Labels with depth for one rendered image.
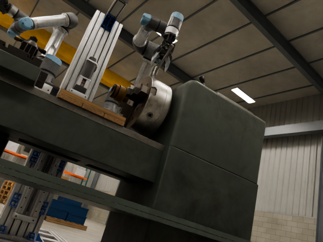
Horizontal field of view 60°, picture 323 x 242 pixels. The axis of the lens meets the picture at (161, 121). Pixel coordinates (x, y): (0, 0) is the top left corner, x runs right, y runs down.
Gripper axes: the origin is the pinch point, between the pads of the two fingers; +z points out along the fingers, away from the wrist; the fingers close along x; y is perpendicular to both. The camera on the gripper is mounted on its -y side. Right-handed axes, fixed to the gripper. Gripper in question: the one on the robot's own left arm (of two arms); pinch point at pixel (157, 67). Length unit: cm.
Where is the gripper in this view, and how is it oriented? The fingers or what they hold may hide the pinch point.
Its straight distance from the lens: 158.2
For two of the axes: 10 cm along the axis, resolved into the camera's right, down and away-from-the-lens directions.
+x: 9.0, 3.8, 2.2
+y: 3.1, -1.9, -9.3
